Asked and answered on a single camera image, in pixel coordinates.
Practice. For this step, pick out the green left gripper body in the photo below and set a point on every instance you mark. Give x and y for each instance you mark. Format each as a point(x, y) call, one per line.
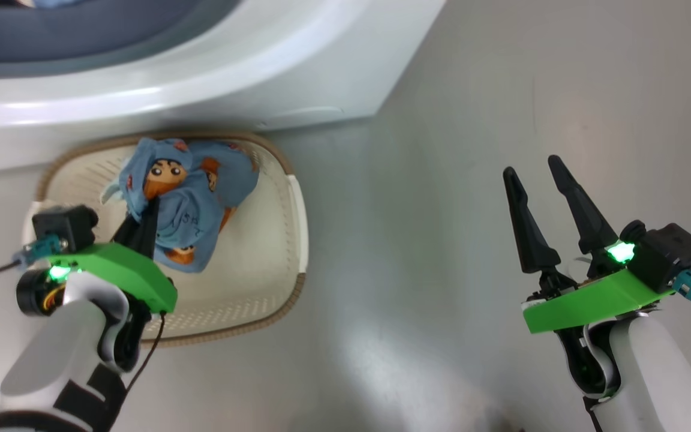
point(129, 270)

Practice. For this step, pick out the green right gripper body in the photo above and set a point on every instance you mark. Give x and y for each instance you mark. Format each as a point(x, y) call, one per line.
point(591, 300)

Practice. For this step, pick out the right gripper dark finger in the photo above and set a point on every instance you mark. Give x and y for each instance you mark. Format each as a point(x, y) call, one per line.
point(531, 234)
point(588, 216)

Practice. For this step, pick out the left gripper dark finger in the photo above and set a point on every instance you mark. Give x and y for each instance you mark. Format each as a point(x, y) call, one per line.
point(150, 231)
point(128, 233)

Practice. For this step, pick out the blue cartoon-face print garment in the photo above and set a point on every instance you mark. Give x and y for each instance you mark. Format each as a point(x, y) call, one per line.
point(195, 204)

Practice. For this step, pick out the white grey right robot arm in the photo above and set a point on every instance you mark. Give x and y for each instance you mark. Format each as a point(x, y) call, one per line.
point(651, 372)

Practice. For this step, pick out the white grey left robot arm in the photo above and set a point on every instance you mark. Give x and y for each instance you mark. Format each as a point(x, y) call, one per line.
point(57, 360)

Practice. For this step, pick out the white front-load washing machine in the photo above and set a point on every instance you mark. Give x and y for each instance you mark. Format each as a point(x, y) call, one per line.
point(261, 78)

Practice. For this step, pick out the cream perforated laundry basket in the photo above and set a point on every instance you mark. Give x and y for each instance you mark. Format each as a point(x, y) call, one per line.
point(249, 258)

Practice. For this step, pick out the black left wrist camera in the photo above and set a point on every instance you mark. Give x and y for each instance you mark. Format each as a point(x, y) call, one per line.
point(63, 227)

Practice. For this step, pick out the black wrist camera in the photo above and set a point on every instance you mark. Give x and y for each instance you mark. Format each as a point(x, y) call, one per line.
point(669, 255)
point(63, 227)

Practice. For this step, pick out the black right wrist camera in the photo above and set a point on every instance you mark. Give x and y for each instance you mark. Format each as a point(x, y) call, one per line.
point(669, 255)

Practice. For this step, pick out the teal left camera connector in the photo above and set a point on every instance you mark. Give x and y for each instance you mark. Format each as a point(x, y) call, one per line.
point(39, 249)

